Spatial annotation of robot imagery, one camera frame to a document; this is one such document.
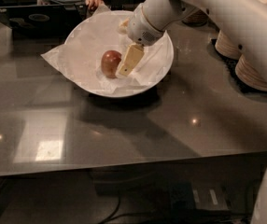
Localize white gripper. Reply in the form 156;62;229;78
116;4;163;77

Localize red apple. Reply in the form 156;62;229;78
101;50;121;78

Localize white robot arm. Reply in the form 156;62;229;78
116;0;267;82

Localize white bowl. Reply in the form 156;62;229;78
63;9;175;99

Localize person's left hand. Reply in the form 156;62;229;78
85;0;104;11

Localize white paper liner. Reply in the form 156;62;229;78
41;3;171;95

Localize black laptop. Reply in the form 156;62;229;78
0;4;88;38

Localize tall stack paper plates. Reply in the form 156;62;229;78
215;31;241;60

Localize black mat under plates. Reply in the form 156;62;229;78
211;39;267;94

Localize front stack paper plates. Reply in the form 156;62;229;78
235;55;267;91

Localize black power box under table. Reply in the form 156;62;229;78
169;183;231;213

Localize black cable under table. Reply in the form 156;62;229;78
95;189;253;224

